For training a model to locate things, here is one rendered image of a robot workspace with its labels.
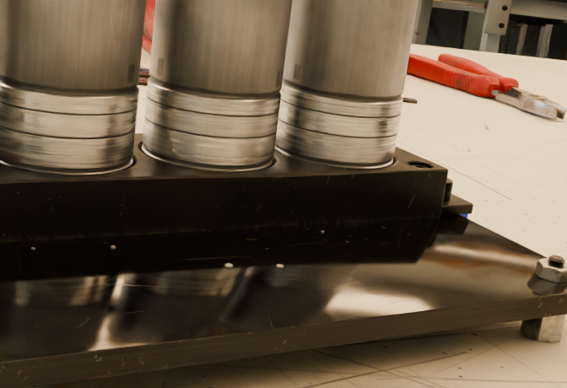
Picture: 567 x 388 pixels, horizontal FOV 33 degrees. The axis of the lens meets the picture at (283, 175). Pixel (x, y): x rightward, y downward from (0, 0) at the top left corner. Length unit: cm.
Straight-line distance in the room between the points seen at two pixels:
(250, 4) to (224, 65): 1
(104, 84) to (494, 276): 7
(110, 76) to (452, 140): 19
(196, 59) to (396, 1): 4
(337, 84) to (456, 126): 18
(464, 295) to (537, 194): 12
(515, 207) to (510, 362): 10
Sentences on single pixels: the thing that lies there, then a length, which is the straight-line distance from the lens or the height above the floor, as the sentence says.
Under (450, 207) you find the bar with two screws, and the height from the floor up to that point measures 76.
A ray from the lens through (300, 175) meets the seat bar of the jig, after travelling 17.
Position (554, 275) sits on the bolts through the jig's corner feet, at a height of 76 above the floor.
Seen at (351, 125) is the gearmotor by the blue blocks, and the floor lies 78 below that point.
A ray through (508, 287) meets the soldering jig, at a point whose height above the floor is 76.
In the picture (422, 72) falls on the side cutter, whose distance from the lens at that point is 47.
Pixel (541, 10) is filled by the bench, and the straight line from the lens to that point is 274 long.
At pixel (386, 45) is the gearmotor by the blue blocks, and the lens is 18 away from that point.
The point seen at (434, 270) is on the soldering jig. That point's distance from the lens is 16.
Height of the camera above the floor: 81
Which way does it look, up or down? 15 degrees down
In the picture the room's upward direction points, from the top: 7 degrees clockwise
